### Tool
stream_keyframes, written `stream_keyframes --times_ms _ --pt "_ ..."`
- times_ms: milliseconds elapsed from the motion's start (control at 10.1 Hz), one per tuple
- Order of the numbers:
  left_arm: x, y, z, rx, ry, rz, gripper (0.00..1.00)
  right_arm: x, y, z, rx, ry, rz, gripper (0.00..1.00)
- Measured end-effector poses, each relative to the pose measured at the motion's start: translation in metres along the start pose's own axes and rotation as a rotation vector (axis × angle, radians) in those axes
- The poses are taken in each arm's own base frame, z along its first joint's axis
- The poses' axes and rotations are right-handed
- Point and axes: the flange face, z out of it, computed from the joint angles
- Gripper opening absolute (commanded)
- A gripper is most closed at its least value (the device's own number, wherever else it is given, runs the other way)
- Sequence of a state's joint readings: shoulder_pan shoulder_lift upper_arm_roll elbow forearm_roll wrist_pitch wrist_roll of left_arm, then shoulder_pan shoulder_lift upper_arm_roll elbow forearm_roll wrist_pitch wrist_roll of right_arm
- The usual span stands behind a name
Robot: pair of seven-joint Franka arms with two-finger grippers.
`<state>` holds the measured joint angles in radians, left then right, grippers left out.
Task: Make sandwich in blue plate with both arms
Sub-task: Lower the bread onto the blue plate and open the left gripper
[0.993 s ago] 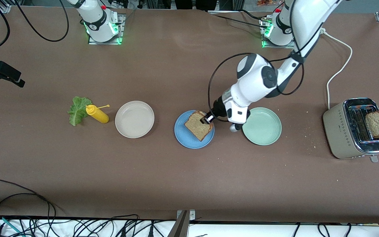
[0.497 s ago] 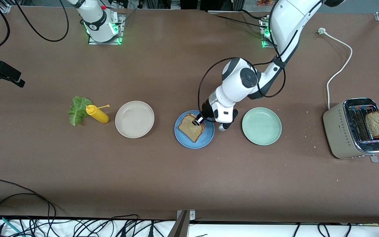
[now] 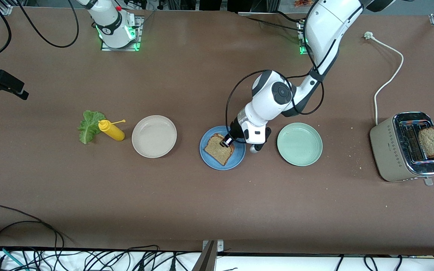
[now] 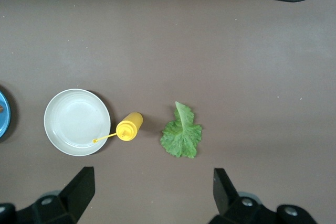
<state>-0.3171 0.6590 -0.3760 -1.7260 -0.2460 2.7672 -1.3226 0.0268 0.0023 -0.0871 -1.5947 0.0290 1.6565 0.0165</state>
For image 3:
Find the toasted brown bread slice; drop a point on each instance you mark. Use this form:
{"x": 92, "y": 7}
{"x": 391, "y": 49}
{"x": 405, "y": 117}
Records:
{"x": 215, "y": 150}
{"x": 431, "y": 142}

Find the metal table edge bracket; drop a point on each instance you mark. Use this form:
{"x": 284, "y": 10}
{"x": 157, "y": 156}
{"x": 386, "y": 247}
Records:
{"x": 210, "y": 259}

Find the yellow squeeze bottle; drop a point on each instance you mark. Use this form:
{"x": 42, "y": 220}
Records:
{"x": 113, "y": 131}

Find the green lettuce leaf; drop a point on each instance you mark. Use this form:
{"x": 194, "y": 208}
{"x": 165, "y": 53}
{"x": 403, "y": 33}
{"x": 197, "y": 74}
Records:
{"x": 87, "y": 130}

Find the blue round plate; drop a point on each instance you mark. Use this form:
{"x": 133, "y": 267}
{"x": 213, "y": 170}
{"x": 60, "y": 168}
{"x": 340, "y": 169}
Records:
{"x": 236, "y": 160}

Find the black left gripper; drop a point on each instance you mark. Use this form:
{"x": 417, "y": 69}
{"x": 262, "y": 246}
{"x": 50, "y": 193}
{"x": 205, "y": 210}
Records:
{"x": 234, "y": 133}

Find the orange food pile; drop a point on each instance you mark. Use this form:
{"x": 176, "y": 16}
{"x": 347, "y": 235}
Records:
{"x": 303, "y": 3}

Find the beige chrome toaster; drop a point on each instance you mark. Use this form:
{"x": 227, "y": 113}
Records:
{"x": 388, "y": 150}

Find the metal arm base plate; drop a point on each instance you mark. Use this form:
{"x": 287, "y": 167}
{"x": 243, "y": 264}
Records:
{"x": 107, "y": 49}
{"x": 300, "y": 51}

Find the beige round plate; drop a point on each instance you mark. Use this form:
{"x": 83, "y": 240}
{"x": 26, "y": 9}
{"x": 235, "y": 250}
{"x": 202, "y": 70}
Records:
{"x": 154, "y": 136}

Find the pale green round plate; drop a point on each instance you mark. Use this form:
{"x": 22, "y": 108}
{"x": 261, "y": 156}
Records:
{"x": 300, "y": 145}

